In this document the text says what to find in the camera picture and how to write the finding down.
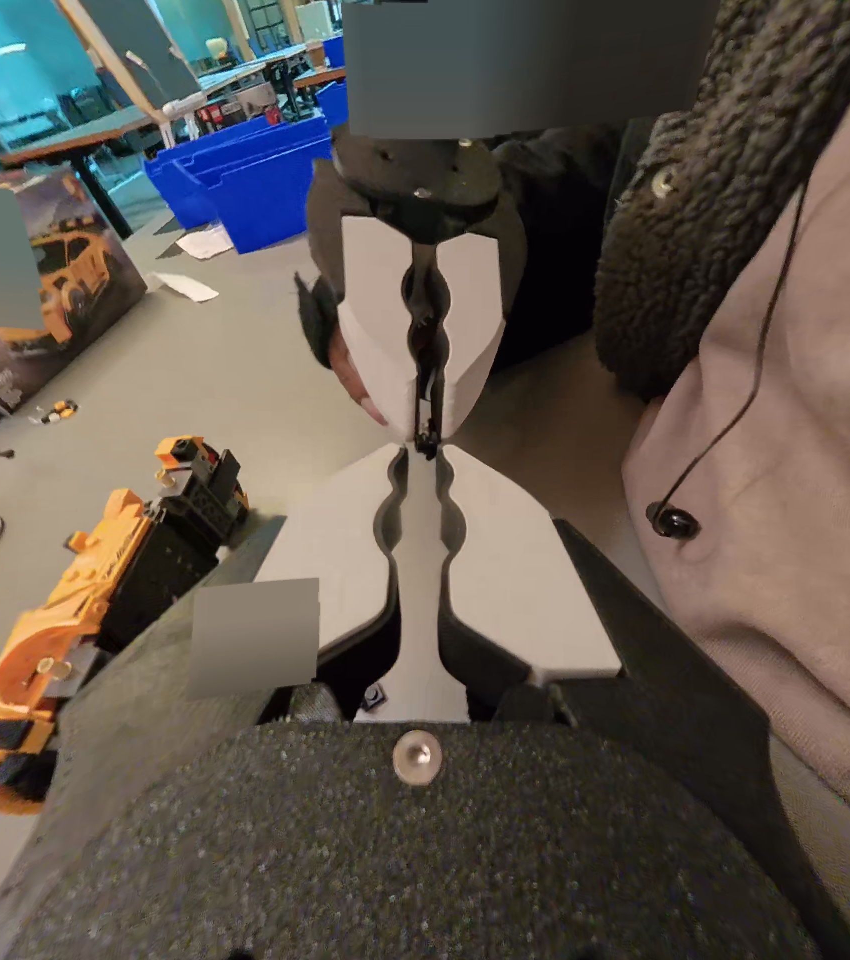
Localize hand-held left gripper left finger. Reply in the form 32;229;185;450
252;443;408;708

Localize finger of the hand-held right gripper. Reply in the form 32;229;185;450
337;216;429;447
431;232;510;445

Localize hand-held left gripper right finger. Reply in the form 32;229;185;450
434;443;622;689

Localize small black grey lego piece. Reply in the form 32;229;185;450
413;375;442;460

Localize orange black lego car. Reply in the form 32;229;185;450
0;433;252;817

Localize printed cardboard lego box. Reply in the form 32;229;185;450
0;166;148;419

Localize person's right hand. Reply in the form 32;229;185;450
329;330;390;429

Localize white paper sheet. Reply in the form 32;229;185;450
176;222;236;261

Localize white paper sheets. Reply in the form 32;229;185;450
144;270;221;304

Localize beige sweatshirt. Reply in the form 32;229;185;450
620;30;850;841

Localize grey panel board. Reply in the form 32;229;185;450
57;0;204;125

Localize wooden-edged table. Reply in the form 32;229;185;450
0;103;163;241

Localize black earphone with cable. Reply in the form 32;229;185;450
644;168;810;541

